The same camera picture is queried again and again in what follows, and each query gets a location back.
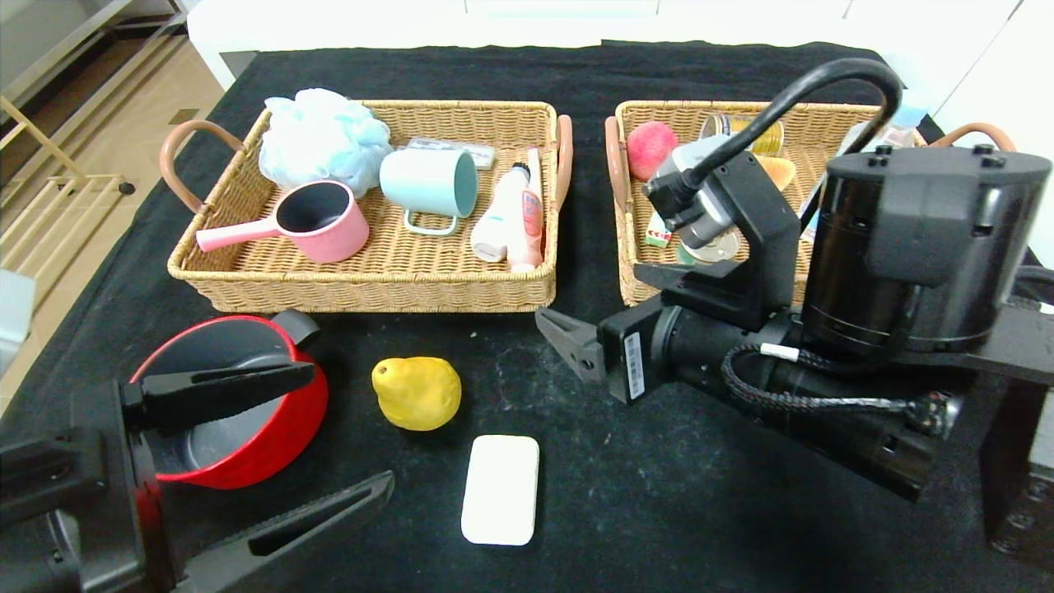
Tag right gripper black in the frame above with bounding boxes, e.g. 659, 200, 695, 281
534, 293, 739, 405

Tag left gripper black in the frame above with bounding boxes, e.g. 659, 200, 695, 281
0, 361, 395, 593

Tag red pot with black handles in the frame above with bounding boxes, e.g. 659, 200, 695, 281
132, 311, 330, 491

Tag pink lotion tube white cap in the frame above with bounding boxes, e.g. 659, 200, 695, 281
506, 189, 546, 273

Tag white bottle with black tip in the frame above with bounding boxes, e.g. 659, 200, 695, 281
470, 162, 532, 263

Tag small tin can green label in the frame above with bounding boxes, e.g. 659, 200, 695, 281
679, 231, 742, 267

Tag golden striped bread roll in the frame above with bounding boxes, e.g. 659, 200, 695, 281
762, 155, 797, 192

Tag yellow drink can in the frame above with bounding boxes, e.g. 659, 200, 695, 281
698, 113, 785, 157

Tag yellow pear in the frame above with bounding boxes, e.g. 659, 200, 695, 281
371, 357, 463, 432

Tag white soap bar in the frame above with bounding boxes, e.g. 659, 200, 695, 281
461, 434, 541, 546

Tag black table cloth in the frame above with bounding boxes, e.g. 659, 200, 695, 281
0, 41, 1054, 593

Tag pink peach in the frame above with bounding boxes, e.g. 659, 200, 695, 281
627, 121, 681, 180

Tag pink plastic water scoop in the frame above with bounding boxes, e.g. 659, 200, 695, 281
195, 180, 371, 264

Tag clear plastic flat case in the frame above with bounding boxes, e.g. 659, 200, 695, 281
407, 138, 499, 171

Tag light blue mesh bath pouf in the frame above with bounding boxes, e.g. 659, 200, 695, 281
259, 88, 394, 199

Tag clear water bottle blue cap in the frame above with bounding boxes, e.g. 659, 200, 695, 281
800, 103, 930, 241

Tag white cabinet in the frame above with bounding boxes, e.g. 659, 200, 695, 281
188, 0, 1022, 96

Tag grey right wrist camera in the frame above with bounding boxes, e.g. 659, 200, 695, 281
642, 136, 746, 250

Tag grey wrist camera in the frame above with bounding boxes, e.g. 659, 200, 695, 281
642, 136, 746, 250
0, 270, 39, 376

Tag woven wicker basket brown handles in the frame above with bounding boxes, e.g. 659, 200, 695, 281
604, 100, 1015, 307
160, 100, 574, 314

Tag teal mug with handle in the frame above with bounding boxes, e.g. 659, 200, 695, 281
379, 148, 479, 238

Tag braided black cable white tag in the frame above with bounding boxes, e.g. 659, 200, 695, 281
722, 340, 963, 437

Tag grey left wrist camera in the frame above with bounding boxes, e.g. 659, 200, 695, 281
0, 270, 39, 376

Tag smooth black right arm cable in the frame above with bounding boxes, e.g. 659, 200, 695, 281
686, 58, 905, 192

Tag grey metal shelf frame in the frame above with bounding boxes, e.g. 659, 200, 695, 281
0, 0, 192, 124

